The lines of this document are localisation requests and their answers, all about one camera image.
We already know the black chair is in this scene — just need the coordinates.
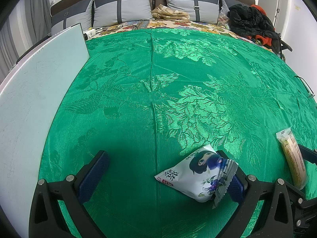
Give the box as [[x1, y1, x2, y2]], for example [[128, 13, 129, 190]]
[[272, 33, 293, 60]]

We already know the white triangular snack packet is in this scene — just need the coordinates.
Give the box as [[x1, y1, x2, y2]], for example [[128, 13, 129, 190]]
[[154, 144, 239, 209]]

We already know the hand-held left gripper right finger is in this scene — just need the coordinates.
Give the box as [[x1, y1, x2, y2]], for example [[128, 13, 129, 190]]
[[216, 150, 294, 238]]

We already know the grey two-tone pillow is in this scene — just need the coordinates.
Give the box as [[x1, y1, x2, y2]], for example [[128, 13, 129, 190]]
[[51, 0, 95, 37], [92, 0, 152, 29], [219, 0, 234, 24], [162, 0, 222, 25]]

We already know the white door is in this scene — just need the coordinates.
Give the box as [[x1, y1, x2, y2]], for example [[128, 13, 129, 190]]
[[273, 0, 291, 34]]

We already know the large white cardboard box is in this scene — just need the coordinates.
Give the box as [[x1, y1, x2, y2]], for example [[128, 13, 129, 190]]
[[0, 22, 90, 230]]

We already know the green floral bedspread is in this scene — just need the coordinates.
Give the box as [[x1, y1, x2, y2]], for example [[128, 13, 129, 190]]
[[38, 28, 317, 238]]

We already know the colourful floral bed sheet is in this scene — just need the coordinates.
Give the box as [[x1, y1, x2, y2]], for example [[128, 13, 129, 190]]
[[85, 19, 276, 53]]

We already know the pale yellow cracker packet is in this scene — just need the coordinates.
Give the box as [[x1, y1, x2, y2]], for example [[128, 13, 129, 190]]
[[276, 127, 308, 191]]

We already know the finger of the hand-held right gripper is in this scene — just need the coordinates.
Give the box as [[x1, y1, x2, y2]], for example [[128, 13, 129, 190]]
[[297, 144, 317, 165], [285, 181, 317, 238]]

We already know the thin black cable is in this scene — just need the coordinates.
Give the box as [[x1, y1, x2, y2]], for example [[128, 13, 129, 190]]
[[294, 75, 313, 98]]

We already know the clear plastic bag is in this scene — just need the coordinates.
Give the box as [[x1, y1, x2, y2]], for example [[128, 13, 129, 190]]
[[218, 11, 231, 29]]

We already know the orange fleece garment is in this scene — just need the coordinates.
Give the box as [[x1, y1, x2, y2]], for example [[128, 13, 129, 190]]
[[249, 4, 279, 47]]

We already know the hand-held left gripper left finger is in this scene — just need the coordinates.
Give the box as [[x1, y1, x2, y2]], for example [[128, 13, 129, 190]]
[[29, 150, 110, 238]]

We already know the beige folded blanket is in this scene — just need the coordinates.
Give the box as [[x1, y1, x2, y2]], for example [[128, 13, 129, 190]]
[[151, 4, 190, 23]]

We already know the grey curtain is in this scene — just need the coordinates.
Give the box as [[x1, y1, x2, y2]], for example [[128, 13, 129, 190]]
[[0, 0, 52, 63]]

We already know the black puffer jacket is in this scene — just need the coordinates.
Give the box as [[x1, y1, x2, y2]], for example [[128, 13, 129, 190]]
[[226, 4, 279, 40]]

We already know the power strip cable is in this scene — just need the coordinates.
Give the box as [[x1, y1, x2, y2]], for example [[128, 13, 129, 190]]
[[95, 23, 139, 32]]

